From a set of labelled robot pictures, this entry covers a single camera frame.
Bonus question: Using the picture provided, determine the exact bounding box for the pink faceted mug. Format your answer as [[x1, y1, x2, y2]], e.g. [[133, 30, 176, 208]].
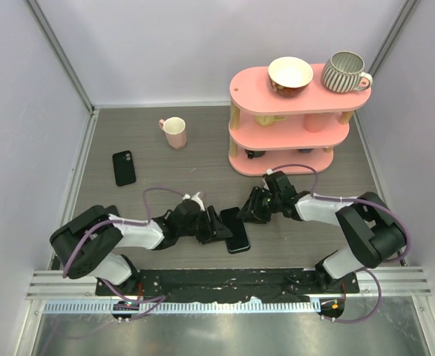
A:
[[158, 117, 187, 150]]

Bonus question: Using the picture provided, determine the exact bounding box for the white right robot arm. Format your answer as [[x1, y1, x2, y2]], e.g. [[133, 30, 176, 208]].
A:
[[238, 171, 411, 293]]

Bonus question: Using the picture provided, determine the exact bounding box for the white slotted cable duct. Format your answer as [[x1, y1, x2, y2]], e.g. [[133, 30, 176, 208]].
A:
[[43, 297, 321, 314]]

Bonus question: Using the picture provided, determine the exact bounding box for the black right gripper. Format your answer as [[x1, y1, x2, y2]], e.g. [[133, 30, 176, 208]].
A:
[[237, 186, 282, 225]]

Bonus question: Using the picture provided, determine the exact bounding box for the pink cup on shelf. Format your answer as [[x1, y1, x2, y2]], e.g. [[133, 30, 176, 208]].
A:
[[304, 113, 331, 133]]

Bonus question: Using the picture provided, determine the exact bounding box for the white floral bowl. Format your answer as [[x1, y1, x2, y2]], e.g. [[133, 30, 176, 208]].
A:
[[267, 56, 314, 98]]

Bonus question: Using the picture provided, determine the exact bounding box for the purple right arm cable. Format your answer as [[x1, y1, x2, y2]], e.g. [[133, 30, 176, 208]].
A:
[[265, 163, 413, 323]]

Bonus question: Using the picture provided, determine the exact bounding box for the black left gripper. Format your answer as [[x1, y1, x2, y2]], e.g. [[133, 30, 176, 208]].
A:
[[178, 206, 232, 245]]

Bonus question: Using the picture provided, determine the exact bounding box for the dark smartphone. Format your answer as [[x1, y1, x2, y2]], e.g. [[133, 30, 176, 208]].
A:
[[220, 207, 250, 252]]

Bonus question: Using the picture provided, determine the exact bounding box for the dark green mug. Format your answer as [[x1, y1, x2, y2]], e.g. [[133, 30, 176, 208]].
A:
[[245, 149, 266, 159]]

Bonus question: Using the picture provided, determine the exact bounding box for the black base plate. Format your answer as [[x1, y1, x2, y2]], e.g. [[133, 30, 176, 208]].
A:
[[95, 267, 360, 303]]

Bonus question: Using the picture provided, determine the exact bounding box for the pink three-tier wooden shelf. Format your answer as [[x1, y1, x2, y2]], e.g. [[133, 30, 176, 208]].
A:
[[229, 64, 371, 176]]

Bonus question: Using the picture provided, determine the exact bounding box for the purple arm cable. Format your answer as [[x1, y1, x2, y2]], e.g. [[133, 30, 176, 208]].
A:
[[61, 186, 192, 322], [265, 163, 413, 323]]

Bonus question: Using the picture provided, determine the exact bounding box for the yellow mug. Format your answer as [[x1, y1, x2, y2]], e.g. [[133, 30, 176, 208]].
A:
[[255, 115, 287, 127]]

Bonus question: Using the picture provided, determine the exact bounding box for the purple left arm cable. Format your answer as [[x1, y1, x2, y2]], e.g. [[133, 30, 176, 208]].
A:
[[61, 186, 192, 322]]

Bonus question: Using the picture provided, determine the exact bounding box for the grey striped mug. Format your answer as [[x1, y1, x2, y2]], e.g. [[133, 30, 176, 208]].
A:
[[321, 51, 373, 93]]

